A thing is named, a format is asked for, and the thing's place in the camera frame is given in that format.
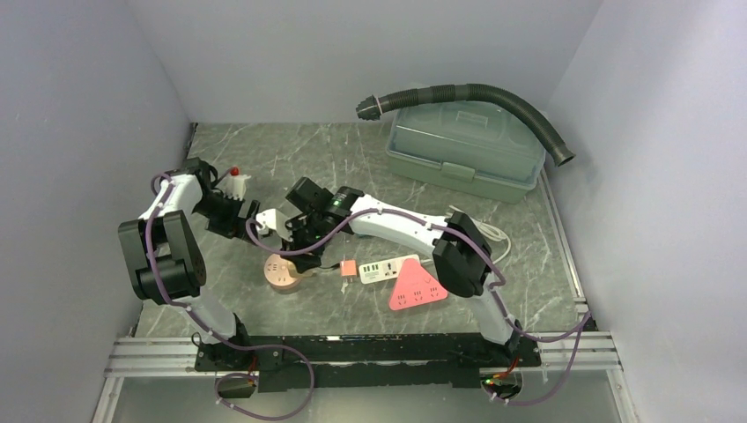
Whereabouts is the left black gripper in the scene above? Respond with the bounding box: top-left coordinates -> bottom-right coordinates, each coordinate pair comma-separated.
193,192 -> 260,246

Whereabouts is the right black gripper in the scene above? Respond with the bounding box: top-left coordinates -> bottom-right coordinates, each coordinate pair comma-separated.
278,211 -> 329,271

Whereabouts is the salmon cube plug adapter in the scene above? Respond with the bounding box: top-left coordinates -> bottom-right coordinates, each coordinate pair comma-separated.
340,259 -> 358,293

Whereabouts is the round pink power socket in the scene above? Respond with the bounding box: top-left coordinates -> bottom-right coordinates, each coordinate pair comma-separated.
263,255 -> 302,293

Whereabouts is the pink triangular power strip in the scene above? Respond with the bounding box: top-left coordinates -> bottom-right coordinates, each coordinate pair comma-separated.
388,258 -> 448,311

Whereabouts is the white power strip cable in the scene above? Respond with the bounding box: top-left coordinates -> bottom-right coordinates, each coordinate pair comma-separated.
418,204 -> 514,267

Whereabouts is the white power strip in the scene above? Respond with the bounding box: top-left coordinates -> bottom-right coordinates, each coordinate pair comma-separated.
358,255 -> 420,285

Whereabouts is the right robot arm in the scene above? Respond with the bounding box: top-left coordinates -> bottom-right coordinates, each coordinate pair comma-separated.
284,177 -> 520,366

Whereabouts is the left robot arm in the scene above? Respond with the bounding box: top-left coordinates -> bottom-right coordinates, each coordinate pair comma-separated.
118,158 -> 259,370

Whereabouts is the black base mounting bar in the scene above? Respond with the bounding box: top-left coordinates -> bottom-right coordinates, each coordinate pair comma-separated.
195,333 -> 542,393

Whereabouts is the green plastic storage box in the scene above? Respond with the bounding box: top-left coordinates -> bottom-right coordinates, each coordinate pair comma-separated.
386,101 -> 545,204

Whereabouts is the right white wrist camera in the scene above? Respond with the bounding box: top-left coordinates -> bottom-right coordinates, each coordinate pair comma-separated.
255,209 -> 293,241

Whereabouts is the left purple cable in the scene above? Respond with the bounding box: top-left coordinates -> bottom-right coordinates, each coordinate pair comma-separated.
144,169 -> 316,423

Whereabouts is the purple cable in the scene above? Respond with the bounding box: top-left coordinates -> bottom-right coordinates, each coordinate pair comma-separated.
245,207 -> 594,408
144,169 -> 316,423

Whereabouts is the black corrugated hose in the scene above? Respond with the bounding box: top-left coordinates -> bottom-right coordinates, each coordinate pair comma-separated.
356,82 -> 577,168

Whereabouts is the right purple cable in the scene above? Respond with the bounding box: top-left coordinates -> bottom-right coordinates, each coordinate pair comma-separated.
245,207 -> 594,408

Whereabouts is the aluminium frame rail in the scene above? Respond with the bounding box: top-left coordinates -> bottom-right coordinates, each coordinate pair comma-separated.
104,331 -> 623,377

